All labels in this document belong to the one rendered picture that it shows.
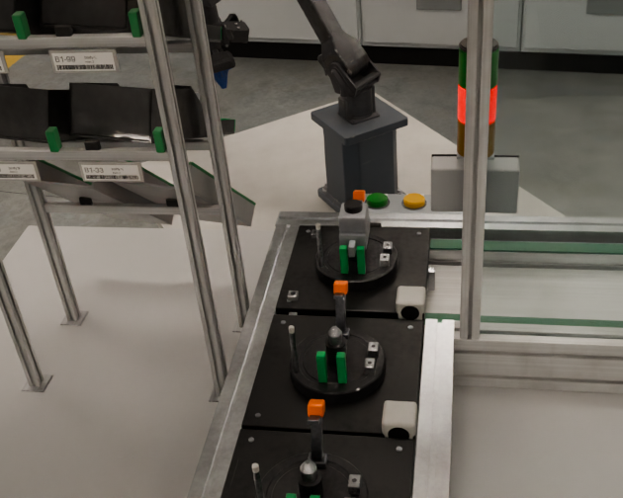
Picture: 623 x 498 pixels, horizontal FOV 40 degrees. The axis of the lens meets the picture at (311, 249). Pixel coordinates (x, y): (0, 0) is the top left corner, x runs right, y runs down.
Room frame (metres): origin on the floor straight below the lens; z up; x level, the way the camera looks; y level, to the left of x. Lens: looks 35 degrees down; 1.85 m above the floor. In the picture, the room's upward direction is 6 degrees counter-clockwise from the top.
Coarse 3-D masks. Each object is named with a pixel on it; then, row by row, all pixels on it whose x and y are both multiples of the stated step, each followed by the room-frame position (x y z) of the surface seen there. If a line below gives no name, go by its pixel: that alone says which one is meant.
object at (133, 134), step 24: (72, 96) 1.12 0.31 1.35; (96, 96) 1.11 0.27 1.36; (120, 96) 1.10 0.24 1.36; (144, 96) 1.09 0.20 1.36; (192, 96) 1.18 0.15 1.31; (72, 120) 1.11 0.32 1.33; (96, 120) 1.10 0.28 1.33; (120, 120) 1.09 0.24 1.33; (144, 120) 1.07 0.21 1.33; (192, 120) 1.17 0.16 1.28
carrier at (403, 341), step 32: (288, 320) 1.06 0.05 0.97; (320, 320) 1.05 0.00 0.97; (352, 320) 1.04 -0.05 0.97; (384, 320) 1.03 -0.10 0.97; (416, 320) 1.03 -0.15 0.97; (288, 352) 0.98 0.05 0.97; (320, 352) 0.90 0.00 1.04; (352, 352) 0.95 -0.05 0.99; (384, 352) 0.96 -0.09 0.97; (416, 352) 0.95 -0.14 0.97; (256, 384) 0.92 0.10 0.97; (288, 384) 0.91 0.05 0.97; (320, 384) 0.89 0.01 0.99; (352, 384) 0.88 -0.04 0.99; (384, 384) 0.89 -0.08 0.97; (416, 384) 0.89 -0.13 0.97; (256, 416) 0.85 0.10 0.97; (288, 416) 0.85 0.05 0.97; (352, 416) 0.84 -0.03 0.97; (384, 416) 0.81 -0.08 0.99; (416, 416) 0.82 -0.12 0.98
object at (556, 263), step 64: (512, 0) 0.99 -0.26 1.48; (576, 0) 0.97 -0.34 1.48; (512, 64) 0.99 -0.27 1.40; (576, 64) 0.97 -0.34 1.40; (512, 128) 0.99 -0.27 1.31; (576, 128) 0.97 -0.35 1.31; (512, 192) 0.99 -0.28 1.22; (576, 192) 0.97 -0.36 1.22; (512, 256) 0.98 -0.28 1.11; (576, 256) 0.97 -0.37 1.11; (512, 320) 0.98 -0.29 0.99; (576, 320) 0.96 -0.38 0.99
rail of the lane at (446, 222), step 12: (288, 216) 1.37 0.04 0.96; (300, 216) 1.37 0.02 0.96; (312, 216) 1.36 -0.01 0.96; (324, 216) 1.36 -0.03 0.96; (336, 216) 1.36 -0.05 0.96; (372, 216) 1.34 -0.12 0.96; (384, 216) 1.34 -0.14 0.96; (396, 216) 1.34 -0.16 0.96; (408, 216) 1.33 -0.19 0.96; (420, 216) 1.33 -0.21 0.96; (432, 216) 1.33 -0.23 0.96; (444, 216) 1.32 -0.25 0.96; (456, 216) 1.32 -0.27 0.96; (432, 228) 1.29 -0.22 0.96; (444, 228) 1.29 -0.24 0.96; (456, 228) 1.28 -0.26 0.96
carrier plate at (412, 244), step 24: (312, 240) 1.27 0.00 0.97; (408, 240) 1.24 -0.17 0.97; (288, 264) 1.21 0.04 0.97; (312, 264) 1.20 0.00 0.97; (408, 264) 1.17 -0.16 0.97; (288, 288) 1.14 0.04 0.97; (312, 288) 1.13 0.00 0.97; (384, 288) 1.12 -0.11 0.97; (288, 312) 1.09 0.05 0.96; (312, 312) 1.08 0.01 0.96; (360, 312) 1.06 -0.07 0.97; (384, 312) 1.06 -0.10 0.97
